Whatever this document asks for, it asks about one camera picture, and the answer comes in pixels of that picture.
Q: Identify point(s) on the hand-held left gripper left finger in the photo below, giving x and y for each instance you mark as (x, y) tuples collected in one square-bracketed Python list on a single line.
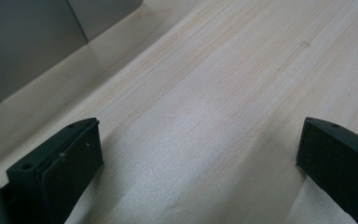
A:
[(59, 168)]

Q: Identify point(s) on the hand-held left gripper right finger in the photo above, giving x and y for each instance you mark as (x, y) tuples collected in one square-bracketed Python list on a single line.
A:
[(338, 161)]

